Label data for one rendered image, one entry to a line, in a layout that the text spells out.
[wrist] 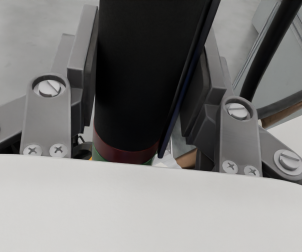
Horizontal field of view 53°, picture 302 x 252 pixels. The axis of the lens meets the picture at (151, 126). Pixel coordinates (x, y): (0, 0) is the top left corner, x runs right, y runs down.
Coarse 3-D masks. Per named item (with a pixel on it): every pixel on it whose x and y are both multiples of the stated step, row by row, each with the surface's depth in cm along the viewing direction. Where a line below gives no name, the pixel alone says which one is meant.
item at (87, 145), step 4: (80, 144) 41; (84, 144) 40; (88, 144) 39; (76, 148) 41; (80, 148) 40; (84, 148) 40; (88, 148) 39; (76, 152) 41; (80, 152) 41; (84, 152) 40; (88, 152) 40; (76, 156) 41; (80, 156) 41; (84, 156) 40; (88, 156) 40
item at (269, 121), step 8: (296, 104) 30; (280, 112) 29; (288, 112) 29; (264, 120) 28; (272, 120) 28; (264, 128) 28; (192, 152) 24; (176, 160) 23; (184, 160) 23; (192, 160) 23; (184, 168) 23; (192, 168) 24
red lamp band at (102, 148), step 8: (96, 136) 14; (160, 136) 14; (96, 144) 14; (104, 144) 14; (104, 152) 14; (112, 152) 14; (120, 152) 13; (128, 152) 13; (136, 152) 14; (144, 152) 14; (152, 152) 14; (112, 160) 14; (120, 160) 14; (128, 160) 14; (136, 160) 14; (144, 160) 14
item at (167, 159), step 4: (164, 152) 23; (168, 152) 23; (156, 156) 23; (164, 156) 23; (168, 156) 23; (156, 160) 23; (160, 160) 23; (164, 160) 23; (168, 160) 23; (172, 160) 23; (152, 164) 22; (164, 164) 23; (168, 164) 23; (172, 164) 23; (176, 164) 23
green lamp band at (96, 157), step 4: (92, 140) 15; (92, 144) 15; (92, 148) 15; (92, 152) 15; (96, 152) 15; (92, 156) 16; (96, 156) 15; (100, 156) 14; (152, 156) 15; (96, 160) 15; (100, 160) 15; (104, 160) 14; (148, 160) 15; (152, 160) 15; (140, 164) 15; (144, 164) 15; (148, 164) 15
